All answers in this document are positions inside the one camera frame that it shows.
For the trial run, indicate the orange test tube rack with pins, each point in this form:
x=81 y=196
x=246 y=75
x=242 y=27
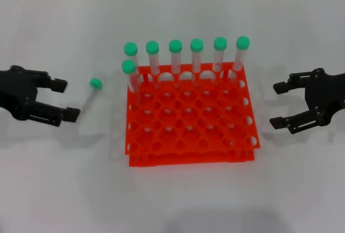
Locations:
x=188 y=125

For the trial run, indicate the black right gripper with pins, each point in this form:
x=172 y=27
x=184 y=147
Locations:
x=326 y=95

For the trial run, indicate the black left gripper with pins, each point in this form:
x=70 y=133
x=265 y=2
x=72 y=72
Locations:
x=16 y=95

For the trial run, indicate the clear tube with green cap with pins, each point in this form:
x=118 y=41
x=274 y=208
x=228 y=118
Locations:
x=196 y=44
x=175 y=46
x=220 y=43
x=152 y=47
x=95 y=83
x=128 y=67
x=242 y=42
x=130 y=48

